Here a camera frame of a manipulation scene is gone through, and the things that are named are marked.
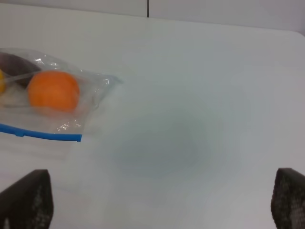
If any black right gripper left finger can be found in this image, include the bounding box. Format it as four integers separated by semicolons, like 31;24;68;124
0;169;53;229

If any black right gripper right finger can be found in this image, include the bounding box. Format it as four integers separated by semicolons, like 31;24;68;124
271;168;305;229

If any clear zip bag blue strip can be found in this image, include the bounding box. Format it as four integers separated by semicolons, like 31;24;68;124
0;48;121;142

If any orange fruit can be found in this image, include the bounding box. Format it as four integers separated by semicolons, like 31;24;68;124
27;70;80;112

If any yellow fruit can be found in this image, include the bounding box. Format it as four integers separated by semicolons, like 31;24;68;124
0;70;6;94

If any dark purple eggplant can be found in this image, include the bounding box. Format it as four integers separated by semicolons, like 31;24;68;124
0;52;41;88

